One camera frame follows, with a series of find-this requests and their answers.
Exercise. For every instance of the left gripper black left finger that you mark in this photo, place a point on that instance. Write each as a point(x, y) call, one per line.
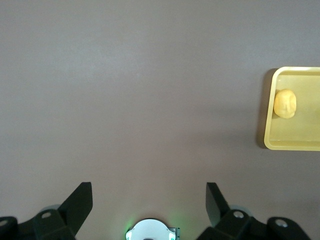
point(72, 212)

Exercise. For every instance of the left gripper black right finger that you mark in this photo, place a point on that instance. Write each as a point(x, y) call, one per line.
point(222, 215)

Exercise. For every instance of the yellow potato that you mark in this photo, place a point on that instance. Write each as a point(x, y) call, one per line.
point(285, 103)

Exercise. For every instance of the yellow plastic tray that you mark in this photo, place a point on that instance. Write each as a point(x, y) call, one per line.
point(295, 136)

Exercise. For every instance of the brown table mat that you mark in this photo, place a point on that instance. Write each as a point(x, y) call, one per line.
point(140, 100)

